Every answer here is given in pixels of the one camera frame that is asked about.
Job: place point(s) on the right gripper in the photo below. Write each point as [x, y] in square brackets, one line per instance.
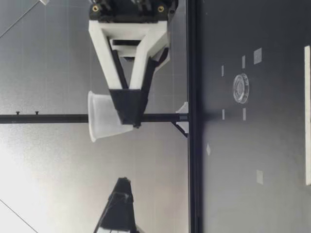
[126, 12]

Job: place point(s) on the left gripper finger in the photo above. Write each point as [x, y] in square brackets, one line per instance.
[120, 204]

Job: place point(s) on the small clear plastic cup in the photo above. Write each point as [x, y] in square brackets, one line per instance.
[102, 116]

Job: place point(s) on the clear plastic cup lid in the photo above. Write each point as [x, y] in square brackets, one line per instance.
[241, 88]

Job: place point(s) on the white frame corner bracket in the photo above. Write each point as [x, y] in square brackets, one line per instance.
[182, 127]
[182, 108]

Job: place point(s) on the black frame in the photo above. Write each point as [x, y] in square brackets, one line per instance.
[194, 155]

